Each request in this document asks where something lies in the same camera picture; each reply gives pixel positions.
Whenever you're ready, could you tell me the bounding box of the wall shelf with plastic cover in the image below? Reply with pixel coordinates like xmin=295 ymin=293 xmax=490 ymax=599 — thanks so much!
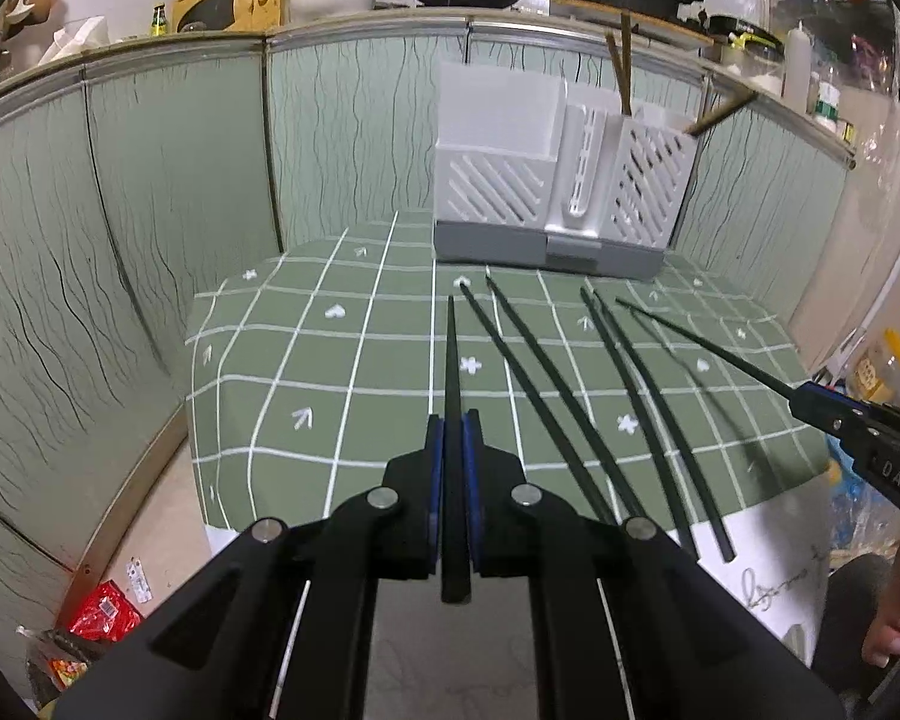
xmin=810 ymin=0 xmax=900 ymax=102

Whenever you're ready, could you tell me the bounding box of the red snack packet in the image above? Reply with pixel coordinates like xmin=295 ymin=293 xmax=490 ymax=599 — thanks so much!
xmin=67 ymin=580 xmax=145 ymax=642

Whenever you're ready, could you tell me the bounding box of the white plastic bag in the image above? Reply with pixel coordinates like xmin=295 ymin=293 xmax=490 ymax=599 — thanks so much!
xmin=40 ymin=14 xmax=111 ymax=66

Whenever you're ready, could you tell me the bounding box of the person's right hand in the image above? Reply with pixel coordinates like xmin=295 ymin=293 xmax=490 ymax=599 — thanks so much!
xmin=862 ymin=521 xmax=900 ymax=662

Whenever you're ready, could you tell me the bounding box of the clear jar white powder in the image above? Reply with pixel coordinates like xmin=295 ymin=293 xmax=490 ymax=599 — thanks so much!
xmin=722 ymin=45 xmax=786 ymax=96

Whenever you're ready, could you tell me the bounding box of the wooden chopstick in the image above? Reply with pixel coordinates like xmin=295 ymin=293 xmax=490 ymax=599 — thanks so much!
xmin=604 ymin=32 xmax=627 ymax=110
xmin=621 ymin=13 xmax=635 ymax=119
xmin=684 ymin=92 xmax=757 ymax=140

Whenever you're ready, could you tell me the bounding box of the clear jar yellow lid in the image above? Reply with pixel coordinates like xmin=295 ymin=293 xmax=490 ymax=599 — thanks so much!
xmin=855 ymin=326 xmax=900 ymax=404

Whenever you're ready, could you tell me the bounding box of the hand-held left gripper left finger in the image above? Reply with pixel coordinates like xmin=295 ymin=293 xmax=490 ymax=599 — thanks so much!
xmin=52 ymin=412 xmax=447 ymax=720

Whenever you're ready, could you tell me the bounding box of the pack of water bottles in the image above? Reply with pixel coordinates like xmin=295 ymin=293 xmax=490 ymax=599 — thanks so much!
xmin=829 ymin=465 xmax=900 ymax=563

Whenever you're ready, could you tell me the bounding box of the green checked tablecloth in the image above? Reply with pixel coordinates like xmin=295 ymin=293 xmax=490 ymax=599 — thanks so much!
xmin=184 ymin=208 xmax=833 ymax=720

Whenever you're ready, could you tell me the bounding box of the white plastic utensil holder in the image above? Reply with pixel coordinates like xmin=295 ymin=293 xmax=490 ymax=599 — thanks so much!
xmin=433 ymin=60 xmax=702 ymax=280

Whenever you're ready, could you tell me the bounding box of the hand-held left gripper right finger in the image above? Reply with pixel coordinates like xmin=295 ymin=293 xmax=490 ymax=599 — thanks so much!
xmin=461 ymin=409 xmax=845 ymax=720

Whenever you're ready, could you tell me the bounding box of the small white packet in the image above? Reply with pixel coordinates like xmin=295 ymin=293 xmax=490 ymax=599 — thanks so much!
xmin=124 ymin=556 xmax=155 ymax=605

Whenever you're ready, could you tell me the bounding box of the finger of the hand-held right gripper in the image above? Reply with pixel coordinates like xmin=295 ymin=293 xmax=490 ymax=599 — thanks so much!
xmin=793 ymin=381 xmax=900 ymax=437
xmin=787 ymin=397 xmax=872 ymax=460

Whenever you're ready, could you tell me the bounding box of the wooden cutting board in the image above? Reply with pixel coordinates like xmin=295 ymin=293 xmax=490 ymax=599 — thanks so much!
xmin=550 ymin=0 xmax=715 ymax=47

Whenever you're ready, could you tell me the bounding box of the dark snack packet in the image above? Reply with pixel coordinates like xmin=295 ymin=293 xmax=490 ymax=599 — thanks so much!
xmin=26 ymin=626 xmax=102 ymax=695

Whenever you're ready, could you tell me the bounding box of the white squeeze bottle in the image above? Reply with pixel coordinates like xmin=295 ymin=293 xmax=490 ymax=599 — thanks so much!
xmin=783 ymin=20 xmax=812 ymax=115

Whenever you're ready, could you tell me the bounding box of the black lidded appliance yellow tag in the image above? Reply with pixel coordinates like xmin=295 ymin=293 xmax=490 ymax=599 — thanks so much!
xmin=708 ymin=13 xmax=786 ymax=47

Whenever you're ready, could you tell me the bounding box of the green label plastic bottle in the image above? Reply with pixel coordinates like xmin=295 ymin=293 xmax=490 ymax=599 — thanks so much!
xmin=813 ymin=79 xmax=845 ymax=134

